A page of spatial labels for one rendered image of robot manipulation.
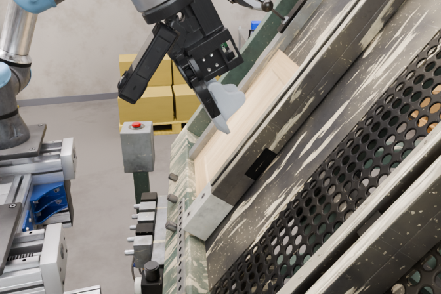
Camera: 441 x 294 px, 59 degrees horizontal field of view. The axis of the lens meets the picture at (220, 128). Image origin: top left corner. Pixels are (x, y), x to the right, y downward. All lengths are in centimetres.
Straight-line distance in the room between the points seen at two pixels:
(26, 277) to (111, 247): 159
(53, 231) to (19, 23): 67
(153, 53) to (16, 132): 87
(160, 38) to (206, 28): 6
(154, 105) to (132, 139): 216
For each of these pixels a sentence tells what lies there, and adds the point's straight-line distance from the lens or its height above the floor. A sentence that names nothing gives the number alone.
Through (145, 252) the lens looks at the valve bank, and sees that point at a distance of 127.
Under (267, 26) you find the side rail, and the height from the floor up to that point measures 132.
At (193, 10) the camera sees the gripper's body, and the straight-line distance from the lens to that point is 53.
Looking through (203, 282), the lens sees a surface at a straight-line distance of 95.
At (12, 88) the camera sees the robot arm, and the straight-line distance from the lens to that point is 132.
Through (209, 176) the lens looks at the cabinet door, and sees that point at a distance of 121.
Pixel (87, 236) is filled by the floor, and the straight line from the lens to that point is 262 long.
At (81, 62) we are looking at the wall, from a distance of 487.
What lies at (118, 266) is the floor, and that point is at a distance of 237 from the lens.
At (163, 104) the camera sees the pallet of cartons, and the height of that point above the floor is 31.
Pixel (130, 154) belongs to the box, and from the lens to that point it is 162.
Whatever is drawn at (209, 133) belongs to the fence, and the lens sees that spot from 138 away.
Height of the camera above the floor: 155
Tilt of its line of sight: 23 degrees down
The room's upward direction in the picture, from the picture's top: straight up
